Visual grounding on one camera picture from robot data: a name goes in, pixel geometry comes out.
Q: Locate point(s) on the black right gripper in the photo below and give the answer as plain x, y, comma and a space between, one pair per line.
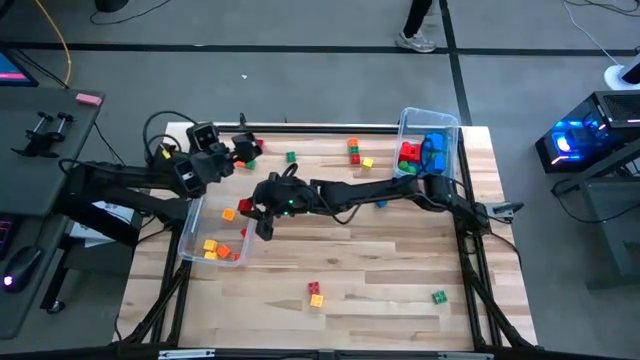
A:
285, 195

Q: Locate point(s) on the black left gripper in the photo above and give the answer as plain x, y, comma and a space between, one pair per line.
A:
214, 164

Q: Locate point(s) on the small orange toy block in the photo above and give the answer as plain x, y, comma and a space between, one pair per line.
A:
241, 164
228, 214
353, 142
223, 251

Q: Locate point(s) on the clear plastic bin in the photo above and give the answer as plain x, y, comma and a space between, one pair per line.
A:
430, 120
215, 230

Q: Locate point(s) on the large green toy block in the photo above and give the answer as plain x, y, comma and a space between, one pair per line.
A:
407, 167

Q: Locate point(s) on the large red toy block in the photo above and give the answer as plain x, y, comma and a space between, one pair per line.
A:
416, 154
405, 150

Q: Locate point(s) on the large blue toy block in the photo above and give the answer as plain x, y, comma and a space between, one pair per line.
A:
440, 163
426, 165
434, 141

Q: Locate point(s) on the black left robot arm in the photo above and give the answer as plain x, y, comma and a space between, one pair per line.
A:
125, 175

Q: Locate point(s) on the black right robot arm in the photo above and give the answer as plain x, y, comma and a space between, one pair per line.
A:
375, 189

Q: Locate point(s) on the small green toy block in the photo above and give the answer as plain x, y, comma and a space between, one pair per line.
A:
439, 297
290, 156
353, 149
251, 164

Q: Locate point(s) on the yellow tape tag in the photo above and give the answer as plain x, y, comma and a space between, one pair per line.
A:
166, 153

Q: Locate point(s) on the small dark red toy block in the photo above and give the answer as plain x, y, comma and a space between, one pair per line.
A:
313, 287

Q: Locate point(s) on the small blue toy block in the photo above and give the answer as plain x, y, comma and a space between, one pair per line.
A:
381, 204

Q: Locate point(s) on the pink rectangular pad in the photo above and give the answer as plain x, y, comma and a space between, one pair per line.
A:
88, 99

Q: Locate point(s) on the white paper sheet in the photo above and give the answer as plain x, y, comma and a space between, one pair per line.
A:
86, 234

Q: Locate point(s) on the grey mounting plate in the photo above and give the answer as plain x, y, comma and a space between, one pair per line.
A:
465, 356
186, 354

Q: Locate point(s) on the black double clamp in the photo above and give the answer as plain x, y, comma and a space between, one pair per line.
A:
42, 137

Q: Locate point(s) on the black round chair base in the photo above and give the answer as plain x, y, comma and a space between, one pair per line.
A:
110, 4

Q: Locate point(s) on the dark grey side desk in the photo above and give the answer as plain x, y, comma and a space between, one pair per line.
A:
25, 165

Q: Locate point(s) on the black desk caster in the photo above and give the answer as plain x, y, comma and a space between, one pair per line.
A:
55, 306

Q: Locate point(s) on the black computer mouse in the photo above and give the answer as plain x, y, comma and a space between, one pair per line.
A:
21, 267

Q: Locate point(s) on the desk computer monitor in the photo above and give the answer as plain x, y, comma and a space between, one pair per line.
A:
12, 70

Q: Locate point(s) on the backlit keyboard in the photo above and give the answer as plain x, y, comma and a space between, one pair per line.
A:
4, 235

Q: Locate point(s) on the person's grey shoe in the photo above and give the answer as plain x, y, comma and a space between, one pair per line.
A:
416, 43

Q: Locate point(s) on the person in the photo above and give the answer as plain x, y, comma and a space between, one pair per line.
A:
417, 17

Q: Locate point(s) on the black lit computer case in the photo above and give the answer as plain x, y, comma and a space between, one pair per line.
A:
600, 125

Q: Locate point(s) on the grey metal stand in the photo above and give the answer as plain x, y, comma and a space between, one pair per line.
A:
620, 240

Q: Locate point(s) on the white round device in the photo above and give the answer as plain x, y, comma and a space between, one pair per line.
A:
620, 77

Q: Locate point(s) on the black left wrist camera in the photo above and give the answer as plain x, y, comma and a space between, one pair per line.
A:
202, 136

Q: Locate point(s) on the black metal table frame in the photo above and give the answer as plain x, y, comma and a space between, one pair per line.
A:
325, 129

